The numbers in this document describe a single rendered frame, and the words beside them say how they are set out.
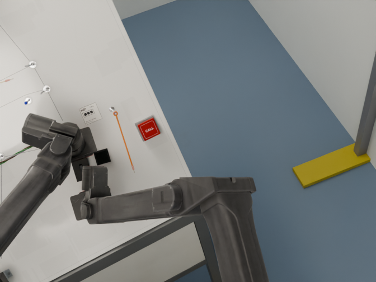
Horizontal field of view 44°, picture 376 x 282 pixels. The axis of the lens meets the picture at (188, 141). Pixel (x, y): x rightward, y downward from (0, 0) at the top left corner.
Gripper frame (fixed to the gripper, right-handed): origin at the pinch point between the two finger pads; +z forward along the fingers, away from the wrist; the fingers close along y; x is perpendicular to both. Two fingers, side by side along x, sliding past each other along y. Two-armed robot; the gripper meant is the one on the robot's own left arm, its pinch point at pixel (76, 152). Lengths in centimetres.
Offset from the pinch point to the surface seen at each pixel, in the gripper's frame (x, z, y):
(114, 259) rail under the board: 29.5, 22.9, 0.3
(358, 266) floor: 70, 83, -99
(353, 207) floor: 47, 93, -113
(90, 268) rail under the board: 29.3, 21.3, 7.5
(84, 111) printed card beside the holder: -11.1, 2.6, -5.2
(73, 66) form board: -22.4, -2.3, -6.3
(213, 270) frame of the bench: 48, 72, -34
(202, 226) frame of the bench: 29, 37, -31
